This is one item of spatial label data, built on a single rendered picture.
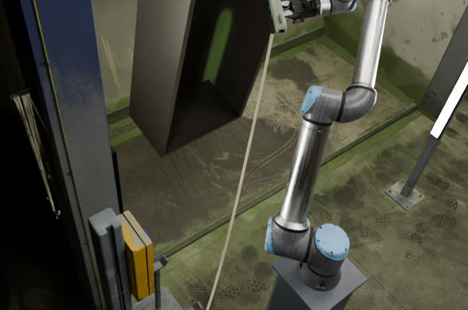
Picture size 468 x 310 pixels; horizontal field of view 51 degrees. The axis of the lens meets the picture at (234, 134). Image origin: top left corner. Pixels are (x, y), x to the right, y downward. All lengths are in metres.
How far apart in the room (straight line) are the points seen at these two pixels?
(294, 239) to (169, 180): 1.41
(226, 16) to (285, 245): 1.38
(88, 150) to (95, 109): 0.17
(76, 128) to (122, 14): 2.06
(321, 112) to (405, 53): 2.37
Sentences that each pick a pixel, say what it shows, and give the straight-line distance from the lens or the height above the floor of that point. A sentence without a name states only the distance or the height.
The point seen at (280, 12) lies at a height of 1.49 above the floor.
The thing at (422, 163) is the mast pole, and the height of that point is 0.36.
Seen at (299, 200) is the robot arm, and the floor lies 1.04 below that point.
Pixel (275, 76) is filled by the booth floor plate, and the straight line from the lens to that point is 4.14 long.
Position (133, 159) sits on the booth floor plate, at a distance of 3.41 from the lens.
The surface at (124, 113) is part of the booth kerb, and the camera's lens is 3.63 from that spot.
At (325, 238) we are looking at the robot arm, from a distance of 2.08.
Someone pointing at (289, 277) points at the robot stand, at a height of 0.64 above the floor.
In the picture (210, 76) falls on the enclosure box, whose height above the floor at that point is 0.57.
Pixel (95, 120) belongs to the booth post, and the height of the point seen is 1.47.
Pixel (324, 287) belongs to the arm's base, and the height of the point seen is 0.67.
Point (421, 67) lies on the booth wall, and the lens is 4.12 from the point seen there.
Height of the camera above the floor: 2.60
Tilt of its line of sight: 45 degrees down
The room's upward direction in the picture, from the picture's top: 7 degrees clockwise
